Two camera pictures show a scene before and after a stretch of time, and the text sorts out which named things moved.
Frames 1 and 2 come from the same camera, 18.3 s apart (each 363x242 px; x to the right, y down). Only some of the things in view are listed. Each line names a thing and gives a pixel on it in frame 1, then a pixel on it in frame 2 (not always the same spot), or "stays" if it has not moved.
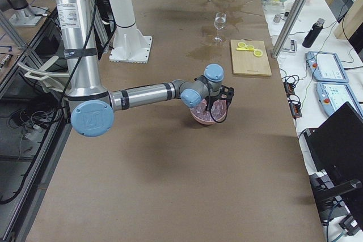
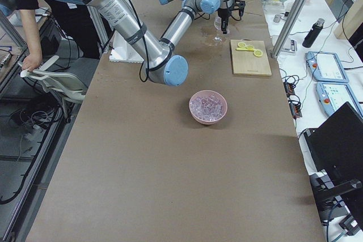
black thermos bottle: x=313 y=33 stays
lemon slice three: x=258 y=53 stays
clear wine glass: x=220 y=22 stays
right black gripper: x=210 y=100 → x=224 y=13
